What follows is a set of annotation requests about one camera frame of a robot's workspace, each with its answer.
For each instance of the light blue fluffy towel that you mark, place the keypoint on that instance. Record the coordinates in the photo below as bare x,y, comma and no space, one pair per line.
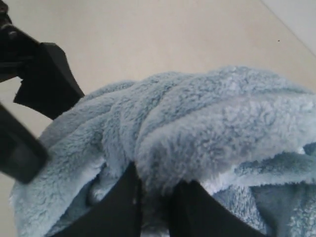
247,135

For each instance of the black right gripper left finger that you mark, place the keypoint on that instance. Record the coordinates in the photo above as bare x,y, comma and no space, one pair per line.
118,214

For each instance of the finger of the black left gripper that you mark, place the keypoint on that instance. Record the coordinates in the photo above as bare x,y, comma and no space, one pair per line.
48,85
22,156

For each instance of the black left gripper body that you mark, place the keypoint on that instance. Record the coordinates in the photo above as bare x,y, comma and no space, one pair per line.
19,52

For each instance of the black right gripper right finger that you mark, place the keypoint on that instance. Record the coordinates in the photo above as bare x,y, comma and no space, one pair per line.
194,213

